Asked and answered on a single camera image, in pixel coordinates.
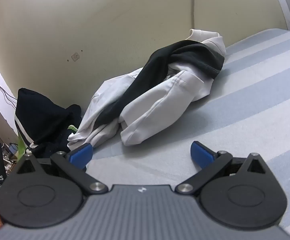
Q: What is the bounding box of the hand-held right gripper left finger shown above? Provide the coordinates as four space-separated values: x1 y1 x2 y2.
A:
16 142 108 194

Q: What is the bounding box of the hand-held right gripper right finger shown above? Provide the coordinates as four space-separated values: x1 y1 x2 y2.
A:
176 141 271 195

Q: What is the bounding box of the white garment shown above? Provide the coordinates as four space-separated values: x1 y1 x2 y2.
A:
67 29 226 147

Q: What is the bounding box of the striped blue bed sheet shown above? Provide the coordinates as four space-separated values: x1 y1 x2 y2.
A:
85 29 290 240

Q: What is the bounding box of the navy striped knit sweater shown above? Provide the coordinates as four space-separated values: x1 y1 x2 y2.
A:
14 87 82 159

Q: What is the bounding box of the black garment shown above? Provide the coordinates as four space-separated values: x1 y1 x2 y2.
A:
94 40 225 128

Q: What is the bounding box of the clutter of cables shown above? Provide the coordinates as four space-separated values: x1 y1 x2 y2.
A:
1 142 19 173

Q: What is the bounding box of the black wall cable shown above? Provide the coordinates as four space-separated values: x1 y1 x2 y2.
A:
0 67 19 108

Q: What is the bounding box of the grey power strip cable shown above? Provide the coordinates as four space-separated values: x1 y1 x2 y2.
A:
190 0 198 30

